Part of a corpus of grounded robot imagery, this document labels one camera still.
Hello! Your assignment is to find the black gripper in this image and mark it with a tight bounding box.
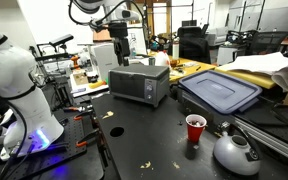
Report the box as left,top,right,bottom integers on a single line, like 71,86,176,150
107,21,131,67

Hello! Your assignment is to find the grey toaster oven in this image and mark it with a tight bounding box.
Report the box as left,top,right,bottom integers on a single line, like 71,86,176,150
107,63,171,108

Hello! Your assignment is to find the white carton box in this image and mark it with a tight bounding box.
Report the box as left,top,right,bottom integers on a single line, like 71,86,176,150
91,44,120,83

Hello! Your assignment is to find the white framed board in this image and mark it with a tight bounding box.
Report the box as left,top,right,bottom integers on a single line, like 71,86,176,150
127,26,148,57

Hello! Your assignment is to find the black round container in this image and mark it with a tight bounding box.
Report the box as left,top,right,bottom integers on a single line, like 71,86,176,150
86,71,99,84

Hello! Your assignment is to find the small cardboard box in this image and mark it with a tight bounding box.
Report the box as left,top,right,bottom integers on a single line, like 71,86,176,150
73,71,89,86

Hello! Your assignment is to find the orange black hand tool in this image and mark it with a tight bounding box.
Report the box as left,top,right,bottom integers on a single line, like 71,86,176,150
69,55,82,70

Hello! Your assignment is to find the white side table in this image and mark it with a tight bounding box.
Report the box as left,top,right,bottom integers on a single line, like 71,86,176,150
69,71,110,98

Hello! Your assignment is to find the white bottle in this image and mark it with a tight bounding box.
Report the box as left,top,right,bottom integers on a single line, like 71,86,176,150
171,36,181,61

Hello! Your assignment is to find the yellow wooden table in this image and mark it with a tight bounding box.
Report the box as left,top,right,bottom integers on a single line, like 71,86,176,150
147,54,218,84

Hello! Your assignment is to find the black office chair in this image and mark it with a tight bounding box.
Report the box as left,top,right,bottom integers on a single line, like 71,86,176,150
177,25,212,65

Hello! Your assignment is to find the black clamp with orange hook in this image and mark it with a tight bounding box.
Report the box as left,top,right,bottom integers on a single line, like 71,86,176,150
73,112,95,122

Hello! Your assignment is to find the black monitor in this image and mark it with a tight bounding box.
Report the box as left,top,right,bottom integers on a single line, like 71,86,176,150
181,19,198,28

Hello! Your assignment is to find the black clamp with orange tip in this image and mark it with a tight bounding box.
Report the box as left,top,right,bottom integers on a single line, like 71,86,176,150
75,129,101,149

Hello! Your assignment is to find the blue plastic bin lid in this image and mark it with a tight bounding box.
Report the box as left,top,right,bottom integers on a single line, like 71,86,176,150
178,69,263,115

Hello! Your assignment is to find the red plastic cup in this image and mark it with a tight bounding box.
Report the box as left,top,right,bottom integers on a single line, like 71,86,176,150
185,113,208,144

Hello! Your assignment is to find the white storage box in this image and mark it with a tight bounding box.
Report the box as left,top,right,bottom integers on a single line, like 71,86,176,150
216,45,239,66

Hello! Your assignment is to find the yellow flat board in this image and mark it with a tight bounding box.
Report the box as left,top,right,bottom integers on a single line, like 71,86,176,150
214,65,278,90

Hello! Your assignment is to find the white paper sheets pile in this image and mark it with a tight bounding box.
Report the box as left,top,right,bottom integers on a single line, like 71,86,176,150
218,51,288,93

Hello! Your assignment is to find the white grey electric kettle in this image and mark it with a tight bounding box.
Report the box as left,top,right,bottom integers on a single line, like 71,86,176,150
212,123,262,177

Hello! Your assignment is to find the black mesh chair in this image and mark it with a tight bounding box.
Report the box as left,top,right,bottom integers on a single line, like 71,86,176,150
247,30,288,56

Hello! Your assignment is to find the black stereo camera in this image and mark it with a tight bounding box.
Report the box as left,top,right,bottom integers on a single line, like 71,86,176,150
48,33,75,48

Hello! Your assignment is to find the silver clamp with orange handle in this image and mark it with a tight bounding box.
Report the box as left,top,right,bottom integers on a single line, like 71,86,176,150
63,105,93,113

